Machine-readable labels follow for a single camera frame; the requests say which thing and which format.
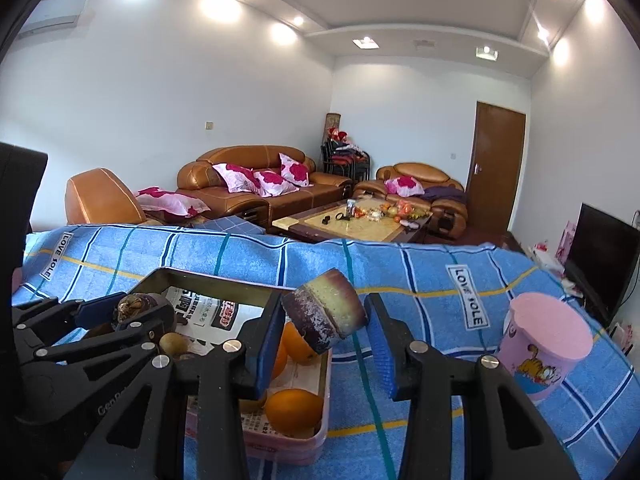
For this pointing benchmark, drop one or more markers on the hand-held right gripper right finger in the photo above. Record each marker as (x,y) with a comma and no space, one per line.
(385,355)

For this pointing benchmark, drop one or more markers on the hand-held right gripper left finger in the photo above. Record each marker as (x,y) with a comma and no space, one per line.
(267,355)

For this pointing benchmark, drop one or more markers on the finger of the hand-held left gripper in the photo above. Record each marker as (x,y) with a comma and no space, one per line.
(100,347)
(97,310)

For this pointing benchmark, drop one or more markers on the brown kiwi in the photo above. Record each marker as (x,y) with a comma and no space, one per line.
(175,344)

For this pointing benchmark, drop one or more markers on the pink tin box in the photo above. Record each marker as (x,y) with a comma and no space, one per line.
(290,450)

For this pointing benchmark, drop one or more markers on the printed paper leaflet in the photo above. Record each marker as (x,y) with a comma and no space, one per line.
(200,310)

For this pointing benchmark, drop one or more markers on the blue plaid bedsheet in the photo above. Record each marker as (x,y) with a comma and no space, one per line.
(400,270)

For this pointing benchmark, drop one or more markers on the plain brown leather armchair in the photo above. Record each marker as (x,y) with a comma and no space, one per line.
(100,195)

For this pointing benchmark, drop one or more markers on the wooden coffee table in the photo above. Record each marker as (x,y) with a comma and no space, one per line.
(360,232)

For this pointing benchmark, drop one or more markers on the pink floral pillow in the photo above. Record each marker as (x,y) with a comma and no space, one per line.
(170,202)
(275,182)
(235,176)
(405,185)
(295,170)

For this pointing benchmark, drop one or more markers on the colourful food pile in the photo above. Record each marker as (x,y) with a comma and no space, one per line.
(395,210)

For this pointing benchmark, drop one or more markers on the small jar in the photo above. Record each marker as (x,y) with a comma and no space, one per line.
(351,208)

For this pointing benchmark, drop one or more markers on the pink cartoon cup with lid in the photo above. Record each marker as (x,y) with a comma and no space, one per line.
(545,330)

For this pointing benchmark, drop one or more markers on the purple blanket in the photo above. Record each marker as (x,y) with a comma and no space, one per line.
(445,194)

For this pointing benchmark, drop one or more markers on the long brown leather sofa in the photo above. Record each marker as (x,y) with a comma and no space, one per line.
(320,191)

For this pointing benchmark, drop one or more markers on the wide brown leather armchair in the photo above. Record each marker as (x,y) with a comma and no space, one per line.
(415,170)

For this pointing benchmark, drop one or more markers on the red and white packet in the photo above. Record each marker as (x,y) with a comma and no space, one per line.
(546,257)

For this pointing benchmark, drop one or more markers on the stacked dark chairs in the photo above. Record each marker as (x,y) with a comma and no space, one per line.
(345,162)

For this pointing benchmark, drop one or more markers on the brown wooden door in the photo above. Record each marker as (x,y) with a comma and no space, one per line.
(497,170)

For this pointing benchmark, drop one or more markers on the pink gift bag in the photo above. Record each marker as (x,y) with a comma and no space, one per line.
(569,240)

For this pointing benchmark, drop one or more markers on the red plush toys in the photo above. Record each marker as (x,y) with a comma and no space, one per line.
(338,134)

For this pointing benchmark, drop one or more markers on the tall patterned cylinder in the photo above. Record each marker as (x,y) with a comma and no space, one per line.
(333,125)

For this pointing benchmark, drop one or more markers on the black television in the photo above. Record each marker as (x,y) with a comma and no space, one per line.
(600,255)

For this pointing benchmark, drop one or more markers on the white air conditioner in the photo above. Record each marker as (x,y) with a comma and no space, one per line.
(55,15)

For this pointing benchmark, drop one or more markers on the square ceiling light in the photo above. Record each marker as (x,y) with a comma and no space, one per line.
(486,52)
(365,43)

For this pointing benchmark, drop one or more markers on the ceiling vent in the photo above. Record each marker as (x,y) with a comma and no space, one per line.
(427,44)

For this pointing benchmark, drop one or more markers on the wall outlet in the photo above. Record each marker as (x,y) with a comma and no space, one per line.
(635,218)

